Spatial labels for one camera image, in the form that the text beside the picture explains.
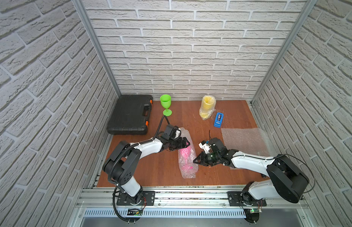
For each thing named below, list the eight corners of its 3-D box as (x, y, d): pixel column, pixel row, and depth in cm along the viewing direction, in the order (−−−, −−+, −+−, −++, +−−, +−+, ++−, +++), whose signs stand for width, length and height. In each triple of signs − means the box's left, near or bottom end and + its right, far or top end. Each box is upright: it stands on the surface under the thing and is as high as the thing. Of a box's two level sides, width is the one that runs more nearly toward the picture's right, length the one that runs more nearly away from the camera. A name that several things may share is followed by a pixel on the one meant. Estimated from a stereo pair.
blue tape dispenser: (213, 126, 106) (214, 122, 102) (215, 115, 112) (216, 111, 108) (220, 127, 105) (221, 124, 101) (222, 117, 111) (223, 113, 107)
